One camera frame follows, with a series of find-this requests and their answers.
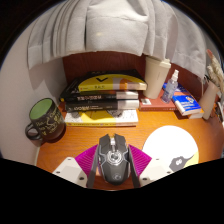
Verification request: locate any white curtain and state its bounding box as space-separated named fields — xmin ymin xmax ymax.
xmin=27 ymin=0 xmax=208 ymax=79

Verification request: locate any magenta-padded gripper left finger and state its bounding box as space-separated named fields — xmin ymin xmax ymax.
xmin=52 ymin=143 xmax=100 ymax=189

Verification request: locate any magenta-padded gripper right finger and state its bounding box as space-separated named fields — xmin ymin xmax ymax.
xmin=128 ymin=144 xmax=176 ymax=188

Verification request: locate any white and yellow book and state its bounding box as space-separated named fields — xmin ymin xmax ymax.
xmin=64 ymin=109 xmax=139 ymax=127

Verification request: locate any cream ceramic vase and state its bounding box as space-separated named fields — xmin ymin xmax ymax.
xmin=198 ymin=80 xmax=221 ymax=121

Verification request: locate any beige tumbler with lid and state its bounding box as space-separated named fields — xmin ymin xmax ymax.
xmin=143 ymin=55 xmax=172 ymax=100

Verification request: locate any orange book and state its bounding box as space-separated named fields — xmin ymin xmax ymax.
xmin=188 ymin=111 xmax=205 ymax=120

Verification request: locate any grey black computer mouse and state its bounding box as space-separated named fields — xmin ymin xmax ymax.
xmin=96 ymin=133 xmax=131 ymax=185

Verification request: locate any clear spray bottle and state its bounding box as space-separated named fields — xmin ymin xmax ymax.
xmin=161 ymin=69 xmax=180 ymax=104

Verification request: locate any dark mug with green inside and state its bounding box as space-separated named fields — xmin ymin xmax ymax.
xmin=24 ymin=97 xmax=66 ymax=142

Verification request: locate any white yellow black mouse pad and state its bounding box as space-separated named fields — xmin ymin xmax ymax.
xmin=142 ymin=124 xmax=200 ymax=173

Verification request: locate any blue book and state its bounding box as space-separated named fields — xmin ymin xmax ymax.
xmin=162 ymin=82 xmax=205 ymax=117

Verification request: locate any dark red book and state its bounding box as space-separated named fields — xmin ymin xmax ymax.
xmin=138 ymin=91 xmax=178 ymax=112

